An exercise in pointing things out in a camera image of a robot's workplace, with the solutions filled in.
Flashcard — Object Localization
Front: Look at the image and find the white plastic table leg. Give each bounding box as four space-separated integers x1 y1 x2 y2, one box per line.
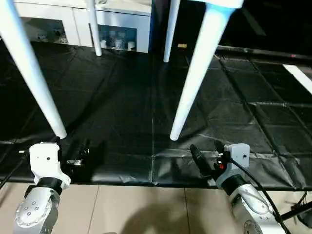
0 0 68 141
162 0 182 64
86 0 104 57
169 6 235 142

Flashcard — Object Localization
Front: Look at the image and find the black work mat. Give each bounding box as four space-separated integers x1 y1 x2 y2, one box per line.
0 38 312 192

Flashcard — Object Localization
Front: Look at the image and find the black metal stand leg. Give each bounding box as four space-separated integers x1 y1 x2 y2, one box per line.
279 199 312 224

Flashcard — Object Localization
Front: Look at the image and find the glossy black long bar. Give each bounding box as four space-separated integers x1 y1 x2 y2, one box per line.
214 45 312 62

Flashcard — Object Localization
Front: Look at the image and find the white cabinet with glass doors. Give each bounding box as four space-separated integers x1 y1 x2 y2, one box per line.
12 0 153 54

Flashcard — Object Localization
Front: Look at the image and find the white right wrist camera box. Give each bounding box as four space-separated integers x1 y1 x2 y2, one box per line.
221 142 251 170

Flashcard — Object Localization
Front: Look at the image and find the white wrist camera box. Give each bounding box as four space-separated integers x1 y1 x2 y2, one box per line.
28 142 72 190
221 142 251 170

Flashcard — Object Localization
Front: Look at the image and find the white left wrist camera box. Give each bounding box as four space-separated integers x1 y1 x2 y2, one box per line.
28 142 72 190

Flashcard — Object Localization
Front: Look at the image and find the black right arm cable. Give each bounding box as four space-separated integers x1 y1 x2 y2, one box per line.
228 155 289 234

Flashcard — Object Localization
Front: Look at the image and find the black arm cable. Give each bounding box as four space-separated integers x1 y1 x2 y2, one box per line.
0 150 32 191
228 155 289 234

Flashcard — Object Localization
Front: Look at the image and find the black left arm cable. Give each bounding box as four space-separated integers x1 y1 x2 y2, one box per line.
0 150 32 191

